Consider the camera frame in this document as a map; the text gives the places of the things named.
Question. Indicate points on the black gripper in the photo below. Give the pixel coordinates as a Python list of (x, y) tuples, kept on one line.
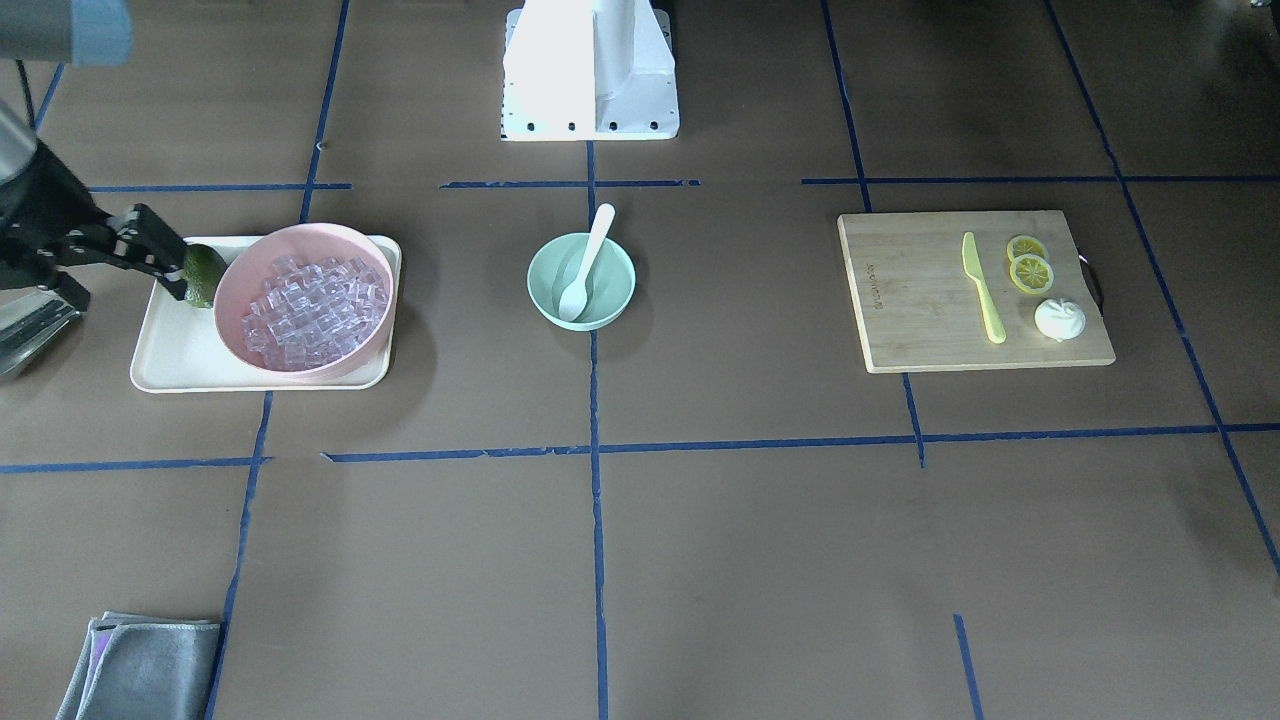
[(47, 217)]

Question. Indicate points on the white plastic spoon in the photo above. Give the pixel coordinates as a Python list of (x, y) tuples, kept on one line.
[(575, 296)]

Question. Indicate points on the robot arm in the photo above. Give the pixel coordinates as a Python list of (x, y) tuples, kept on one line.
[(82, 33)]

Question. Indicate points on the steel ice scoop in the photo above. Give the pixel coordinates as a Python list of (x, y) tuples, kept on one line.
[(28, 325)]

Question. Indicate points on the pink bowl of ice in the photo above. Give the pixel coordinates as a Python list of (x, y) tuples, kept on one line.
[(309, 304)]

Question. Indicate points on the small green bowl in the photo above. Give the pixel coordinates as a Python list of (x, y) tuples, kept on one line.
[(611, 281)]

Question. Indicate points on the green lime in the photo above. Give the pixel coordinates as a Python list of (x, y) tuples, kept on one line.
[(203, 269)]

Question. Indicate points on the beige serving tray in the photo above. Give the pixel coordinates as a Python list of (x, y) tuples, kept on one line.
[(179, 350)]

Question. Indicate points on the folded grey cloth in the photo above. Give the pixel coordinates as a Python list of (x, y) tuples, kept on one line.
[(139, 667)]

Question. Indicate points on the bamboo cutting board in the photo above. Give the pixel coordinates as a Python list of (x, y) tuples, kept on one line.
[(932, 292)]

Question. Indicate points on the yellow plastic knife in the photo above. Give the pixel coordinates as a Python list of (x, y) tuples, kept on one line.
[(992, 321)]

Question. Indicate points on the upper lemon slice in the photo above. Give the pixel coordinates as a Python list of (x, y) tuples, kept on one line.
[(1024, 244)]

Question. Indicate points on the lemon slice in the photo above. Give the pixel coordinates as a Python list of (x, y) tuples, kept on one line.
[(1024, 244), (1031, 273)]

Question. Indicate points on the lower lemon slice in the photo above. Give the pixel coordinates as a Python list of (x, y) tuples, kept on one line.
[(1031, 273)]

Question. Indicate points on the white steamed bun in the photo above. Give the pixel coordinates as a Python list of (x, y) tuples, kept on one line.
[(1060, 320)]

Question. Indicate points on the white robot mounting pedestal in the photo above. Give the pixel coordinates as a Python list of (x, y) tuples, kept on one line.
[(577, 71)]

